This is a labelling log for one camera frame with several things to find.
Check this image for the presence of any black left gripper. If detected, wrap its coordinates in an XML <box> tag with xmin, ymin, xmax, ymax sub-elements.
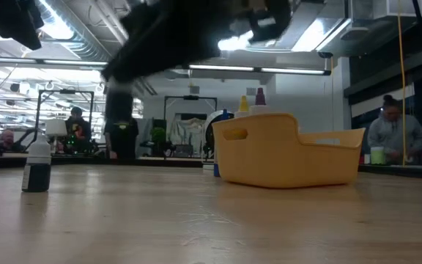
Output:
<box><xmin>100</xmin><ymin>0</ymin><xmax>293</xmax><ymax>84</ymax></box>

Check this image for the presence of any small white cap dropper bottle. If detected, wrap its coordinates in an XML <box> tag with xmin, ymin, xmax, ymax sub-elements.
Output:
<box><xmin>103</xmin><ymin>78</ymin><xmax>139</xmax><ymax>162</ymax></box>
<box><xmin>21</xmin><ymin>133</ymin><xmax>52</xmax><ymax>194</ymax></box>

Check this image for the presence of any blue cap colouring bottle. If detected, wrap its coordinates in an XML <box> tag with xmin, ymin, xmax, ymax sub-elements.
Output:
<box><xmin>213</xmin><ymin>109</ymin><xmax>232</xmax><ymax>178</ymax></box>

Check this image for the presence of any yellow cap colouring bottle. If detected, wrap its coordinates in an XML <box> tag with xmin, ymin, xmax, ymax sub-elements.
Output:
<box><xmin>234</xmin><ymin>95</ymin><xmax>251</xmax><ymax>119</ymax></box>

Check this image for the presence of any purple cap colouring bottle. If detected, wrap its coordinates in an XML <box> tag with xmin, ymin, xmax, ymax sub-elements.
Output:
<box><xmin>249</xmin><ymin>87</ymin><xmax>273</xmax><ymax>115</ymax></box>

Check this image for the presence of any yellow plastic bin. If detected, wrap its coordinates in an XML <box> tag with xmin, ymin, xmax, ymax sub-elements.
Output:
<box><xmin>212</xmin><ymin>113</ymin><xmax>366</xmax><ymax>190</ymax></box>

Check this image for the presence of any grey fabric cover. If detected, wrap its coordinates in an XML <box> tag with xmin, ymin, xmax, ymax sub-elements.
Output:
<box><xmin>137</xmin><ymin>117</ymin><xmax>153</xmax><ymax>158</ymax></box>

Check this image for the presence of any person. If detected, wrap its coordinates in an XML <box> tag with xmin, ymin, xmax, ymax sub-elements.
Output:
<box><xmin>366</xmin><ymin>94</ymin><xmax>422</xmax><ymax>165</ymax></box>
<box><xmin>0</xmin><ymin>128</ymin><xmax>21</xmax><ymax>152</ymax></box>
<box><xmin>64</xmin><ymin>106</ymin><xmax>93</xmax><ymax>155</ymax></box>

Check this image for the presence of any green plant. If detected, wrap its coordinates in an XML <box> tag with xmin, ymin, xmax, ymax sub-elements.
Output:
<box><xmin>151</xmin><ymin>127</ymin><xmax>167</xmax><ymax>146</ymax></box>

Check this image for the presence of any white cloth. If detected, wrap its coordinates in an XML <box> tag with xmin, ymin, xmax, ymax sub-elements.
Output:
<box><xmin>169</xmin><ymin>117</ymin><xmax>207</xmax><ymax>147</ymax></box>

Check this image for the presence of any white lampshade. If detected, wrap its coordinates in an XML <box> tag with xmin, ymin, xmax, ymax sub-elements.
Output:
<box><xmin>45</xmin><ymin>118</ymin><xmax>68</xmax><ymax>137</ymax></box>

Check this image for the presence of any long LED light bar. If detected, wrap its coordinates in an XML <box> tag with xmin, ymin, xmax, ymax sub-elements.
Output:
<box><xmin>0</xmin><ymin>56</ymin><xmax>332</xmax><ymax>76</ymax></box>

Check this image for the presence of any green cup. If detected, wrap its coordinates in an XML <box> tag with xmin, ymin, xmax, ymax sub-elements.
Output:
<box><xmin>370</xmin><ymin>146</ymin><xmax>386</xmax><ymax>166</ymax></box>

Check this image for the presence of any silver ventilation duct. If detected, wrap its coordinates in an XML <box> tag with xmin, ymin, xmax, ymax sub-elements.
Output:
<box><xmin>31</xmin><ymin>0</ymin><xmax>131</xmax><ymax>98</ymax></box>

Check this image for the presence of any black rig frame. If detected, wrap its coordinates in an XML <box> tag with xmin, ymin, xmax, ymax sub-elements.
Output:
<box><xmin>34</xmin><ymin>89</ymin><xmax>95</xmax><ymax>147</ymax></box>
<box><xmin>163</xmin><ymin>95</ymin><xmax>218</xmax><ymax>122</ymax></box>

